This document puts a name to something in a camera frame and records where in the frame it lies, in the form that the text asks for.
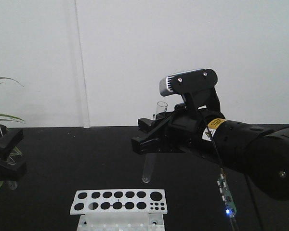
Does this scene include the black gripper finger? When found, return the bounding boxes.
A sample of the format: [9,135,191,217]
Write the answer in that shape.
[0,159,26,181]
[0,129,24,155]

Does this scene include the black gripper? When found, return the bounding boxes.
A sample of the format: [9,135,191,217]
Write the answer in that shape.
[131,103,225,154]

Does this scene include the short clear test tube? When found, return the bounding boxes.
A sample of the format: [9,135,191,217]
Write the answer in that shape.
[0,122,18,191]

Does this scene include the tall clear test tube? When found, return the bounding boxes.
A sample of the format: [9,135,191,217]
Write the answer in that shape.
[142,101,168,183]

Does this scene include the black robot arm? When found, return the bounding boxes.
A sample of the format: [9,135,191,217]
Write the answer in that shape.
[131,104,289,200]

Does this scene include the green potted plant leaves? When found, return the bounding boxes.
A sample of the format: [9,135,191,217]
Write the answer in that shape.
[0,77,26,192]

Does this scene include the white test tube rack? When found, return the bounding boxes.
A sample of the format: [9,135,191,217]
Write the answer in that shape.
[69,189,168,231]

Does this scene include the green circuit board with LED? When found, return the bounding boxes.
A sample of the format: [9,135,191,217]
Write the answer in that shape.
[217,168,237,219]

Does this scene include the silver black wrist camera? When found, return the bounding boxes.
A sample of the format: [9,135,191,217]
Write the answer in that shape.
[159,69,218,97]

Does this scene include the black camera cable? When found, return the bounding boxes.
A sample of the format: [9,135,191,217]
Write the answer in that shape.
[182,93,239,231]

